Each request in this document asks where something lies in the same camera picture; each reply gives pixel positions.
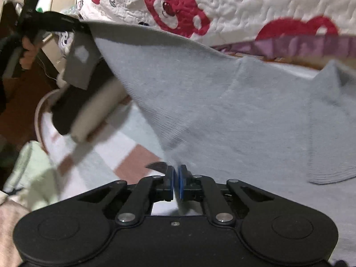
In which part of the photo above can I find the person's left hand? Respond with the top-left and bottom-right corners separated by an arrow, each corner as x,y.
20,35 -> 41,71

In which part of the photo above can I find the red bear print quilt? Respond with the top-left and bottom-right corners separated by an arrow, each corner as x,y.
75,0 -> 356,67

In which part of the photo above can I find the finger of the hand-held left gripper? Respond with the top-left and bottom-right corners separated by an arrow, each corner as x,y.
65,15 -> 92,33

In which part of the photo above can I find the cream folded garment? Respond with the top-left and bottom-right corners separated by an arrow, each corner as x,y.
69,76 -> 127,143

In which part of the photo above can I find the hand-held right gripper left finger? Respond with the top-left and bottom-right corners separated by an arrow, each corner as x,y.
77,165 -> 175,226

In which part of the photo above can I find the grey knit sweater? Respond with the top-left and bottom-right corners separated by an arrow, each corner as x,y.
63,19 -> 356,265

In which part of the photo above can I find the dark brown folded garment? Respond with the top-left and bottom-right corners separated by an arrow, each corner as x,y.
51,58 -> 117,136

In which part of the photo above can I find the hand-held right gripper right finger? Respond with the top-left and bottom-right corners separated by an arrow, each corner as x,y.
176,164 -> 274,226

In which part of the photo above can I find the checkered blanket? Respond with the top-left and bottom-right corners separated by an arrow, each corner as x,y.
6,95 -> 178,217

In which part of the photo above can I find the white rounded bed edge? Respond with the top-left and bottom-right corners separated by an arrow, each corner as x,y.
34,89 -> 60,156

